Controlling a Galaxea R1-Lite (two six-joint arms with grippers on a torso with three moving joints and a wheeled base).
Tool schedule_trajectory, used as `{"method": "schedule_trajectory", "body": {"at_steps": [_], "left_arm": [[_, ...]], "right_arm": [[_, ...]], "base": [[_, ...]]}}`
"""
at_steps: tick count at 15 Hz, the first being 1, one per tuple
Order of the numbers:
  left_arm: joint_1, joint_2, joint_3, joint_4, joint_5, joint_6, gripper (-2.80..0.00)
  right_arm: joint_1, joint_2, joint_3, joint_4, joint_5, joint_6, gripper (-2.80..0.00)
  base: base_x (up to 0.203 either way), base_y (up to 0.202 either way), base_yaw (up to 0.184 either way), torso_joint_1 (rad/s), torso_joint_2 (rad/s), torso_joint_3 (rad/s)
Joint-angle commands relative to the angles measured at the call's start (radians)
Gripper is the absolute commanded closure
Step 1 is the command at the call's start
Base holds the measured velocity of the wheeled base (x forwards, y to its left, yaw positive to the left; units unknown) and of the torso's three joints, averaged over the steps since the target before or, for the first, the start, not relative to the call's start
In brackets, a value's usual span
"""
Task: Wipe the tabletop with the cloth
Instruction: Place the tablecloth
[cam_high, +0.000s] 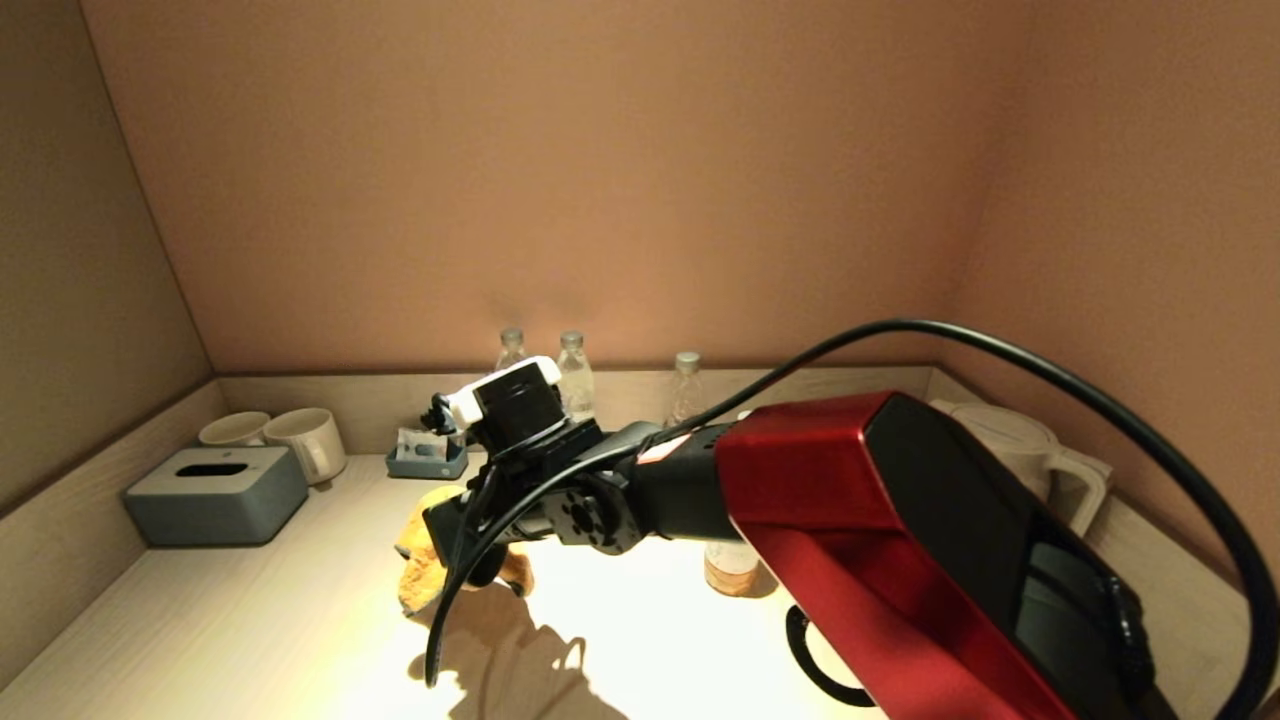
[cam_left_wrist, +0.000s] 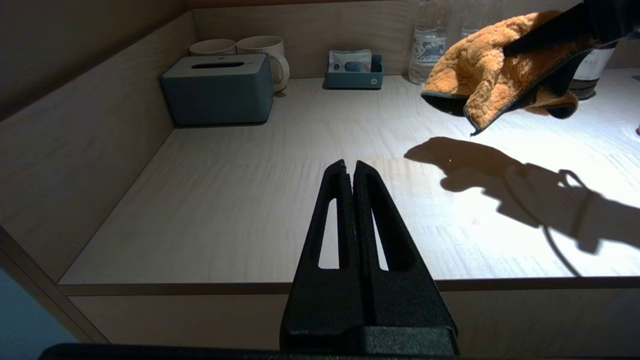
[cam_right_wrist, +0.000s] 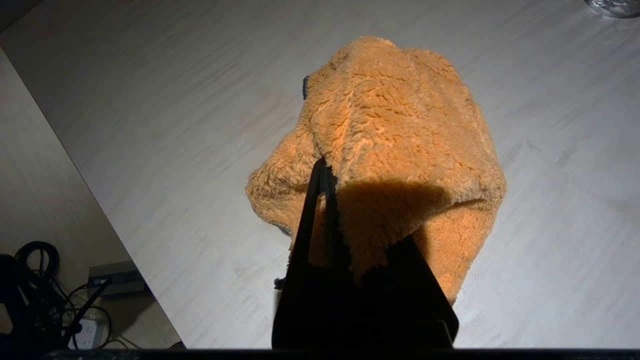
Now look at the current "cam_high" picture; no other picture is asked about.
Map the small blue tray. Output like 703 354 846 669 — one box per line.
385 436 468 481

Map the orange microfibre cloth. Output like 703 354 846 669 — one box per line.
395 485 536 617

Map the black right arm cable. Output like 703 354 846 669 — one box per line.
424 319 1280 720
785 604 876 708

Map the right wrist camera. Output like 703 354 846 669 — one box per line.
432 356 601 471

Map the dark tea bottle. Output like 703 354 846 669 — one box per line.
670 351 704 429

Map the white sachet packet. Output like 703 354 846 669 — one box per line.
395 428 448 463

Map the white ceramic mug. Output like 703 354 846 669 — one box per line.
198 411 271 449
262 408 347 487

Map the cream electric kettle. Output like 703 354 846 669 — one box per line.
930 398 1113 537

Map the grey tissue box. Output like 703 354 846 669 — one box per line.
123 447 309 548

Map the amber tea bottle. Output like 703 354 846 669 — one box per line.
703 540 767 597

